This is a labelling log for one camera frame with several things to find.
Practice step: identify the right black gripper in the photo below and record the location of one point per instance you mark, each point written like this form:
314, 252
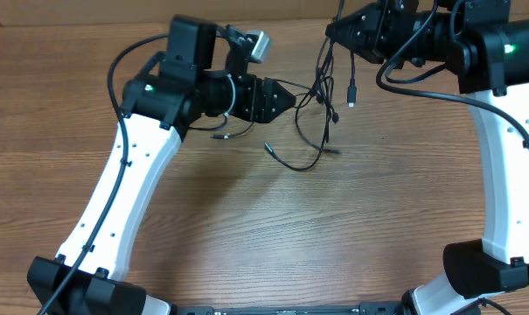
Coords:
375, 31

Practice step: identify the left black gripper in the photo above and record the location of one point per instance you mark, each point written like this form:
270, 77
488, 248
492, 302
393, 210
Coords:
255, 99

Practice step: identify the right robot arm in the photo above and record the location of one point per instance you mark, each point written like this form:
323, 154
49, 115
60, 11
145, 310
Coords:
489, 55

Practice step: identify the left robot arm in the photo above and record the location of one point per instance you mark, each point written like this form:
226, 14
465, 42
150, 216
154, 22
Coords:
201, 72

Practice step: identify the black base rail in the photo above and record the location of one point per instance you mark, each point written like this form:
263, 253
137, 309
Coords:
364, 308

